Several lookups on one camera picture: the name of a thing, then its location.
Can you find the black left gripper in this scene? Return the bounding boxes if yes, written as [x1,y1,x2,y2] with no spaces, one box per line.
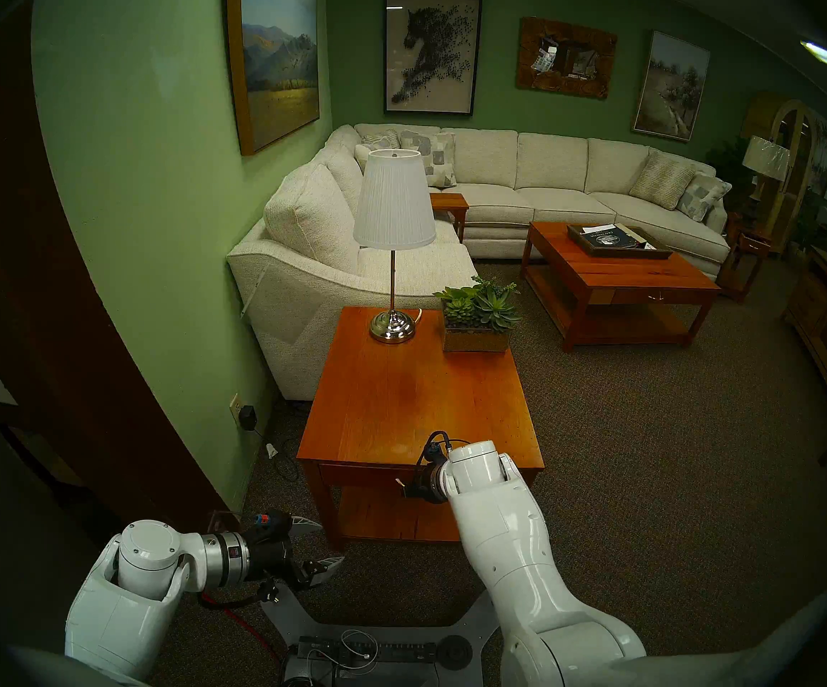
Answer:
[247,515,346,597]

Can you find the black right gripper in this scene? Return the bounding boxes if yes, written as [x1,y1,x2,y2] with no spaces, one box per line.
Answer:
[405,464,448,505]

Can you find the orange wooden drawer side table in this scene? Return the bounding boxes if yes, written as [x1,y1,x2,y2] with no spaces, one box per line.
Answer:
[297,306,544,550]

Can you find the grey robot mobile base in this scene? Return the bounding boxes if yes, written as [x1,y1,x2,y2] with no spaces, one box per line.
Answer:
[259,585,501,687]

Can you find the black power strip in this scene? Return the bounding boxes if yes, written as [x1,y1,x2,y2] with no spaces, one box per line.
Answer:
[297,637,440,666]

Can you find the succulent plants in wooden planter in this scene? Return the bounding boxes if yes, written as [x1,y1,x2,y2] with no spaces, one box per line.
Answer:
[433,276,521,354]

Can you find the orange wooden coffee table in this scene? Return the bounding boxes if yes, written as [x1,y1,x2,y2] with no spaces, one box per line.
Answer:
[521,221,722,354]

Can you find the small wooden end table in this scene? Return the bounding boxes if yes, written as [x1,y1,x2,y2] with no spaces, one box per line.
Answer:
[429,192,470,244]

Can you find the cream sectional sofa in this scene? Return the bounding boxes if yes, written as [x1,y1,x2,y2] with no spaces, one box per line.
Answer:
[226,123,733,401]

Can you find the white shade chrome table lamp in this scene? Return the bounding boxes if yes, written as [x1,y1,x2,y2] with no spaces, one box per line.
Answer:
[352,149,437,345]

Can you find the dark wooden serving tray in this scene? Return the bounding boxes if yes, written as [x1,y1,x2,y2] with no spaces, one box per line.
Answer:
[567,224,673,260]

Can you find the dark cover book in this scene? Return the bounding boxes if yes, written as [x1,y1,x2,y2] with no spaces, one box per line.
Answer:
[580,225,648,250]

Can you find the dark brown wooden door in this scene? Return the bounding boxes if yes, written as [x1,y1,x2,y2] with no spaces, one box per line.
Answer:
[0,0,242,543]

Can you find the grey patchwork throw pillow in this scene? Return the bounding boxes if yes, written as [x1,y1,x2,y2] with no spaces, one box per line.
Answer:
[676,172,733,224]
[400,130,457,190]

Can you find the small dark wooden side table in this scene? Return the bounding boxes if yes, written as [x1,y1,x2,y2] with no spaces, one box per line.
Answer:
[715,224,772,305]

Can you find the black framed horse artwork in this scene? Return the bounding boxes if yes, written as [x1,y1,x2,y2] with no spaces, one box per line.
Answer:
[383,0,483,116]

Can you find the tall dark green plant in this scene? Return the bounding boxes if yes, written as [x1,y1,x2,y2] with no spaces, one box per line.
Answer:
[705,138,756,210]

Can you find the rustic wood framed mirror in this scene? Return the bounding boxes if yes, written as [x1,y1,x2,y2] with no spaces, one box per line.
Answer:
[516,16,618,99]

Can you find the framed mountain landscape painting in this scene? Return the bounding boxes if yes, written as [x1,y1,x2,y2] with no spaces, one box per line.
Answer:
[226,0,321,157]

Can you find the framed tree landscape painting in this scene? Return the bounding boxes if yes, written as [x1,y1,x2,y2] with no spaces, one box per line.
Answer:
[631,30,712,143]

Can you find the plastic wrapped shade lamp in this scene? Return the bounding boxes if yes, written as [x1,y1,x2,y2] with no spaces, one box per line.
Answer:
[741,135,792,201]

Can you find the arched light wood cabinet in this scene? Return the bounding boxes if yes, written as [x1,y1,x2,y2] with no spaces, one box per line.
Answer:
[746,99,826,257]

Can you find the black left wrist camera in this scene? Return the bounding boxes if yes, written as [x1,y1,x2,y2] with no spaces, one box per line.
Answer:
[250,512,292,542]

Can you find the thin white wire loop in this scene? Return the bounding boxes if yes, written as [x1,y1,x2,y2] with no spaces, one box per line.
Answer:
[338,628,380,673]

